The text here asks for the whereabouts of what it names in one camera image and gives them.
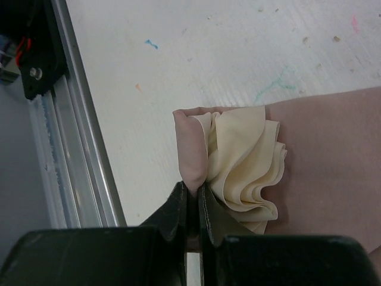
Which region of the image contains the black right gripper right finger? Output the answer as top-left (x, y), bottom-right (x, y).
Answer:
top-left (198, 185), bottom-right (380, 285)

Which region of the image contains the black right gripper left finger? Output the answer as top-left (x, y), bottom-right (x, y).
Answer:
top-left (1, 182), bottom-right (187, 285)

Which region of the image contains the pink underwear cream waistband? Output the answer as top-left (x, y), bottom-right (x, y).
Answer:
top-left (173, 88), bottom-right (380, 263)

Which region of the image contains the aluminium table frame rail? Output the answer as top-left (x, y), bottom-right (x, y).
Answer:
top-left (29, 1), bottom-right (126, 228)

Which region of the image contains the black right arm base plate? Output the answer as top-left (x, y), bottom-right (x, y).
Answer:
top-left (1, 1), bottom-right (67, 101)

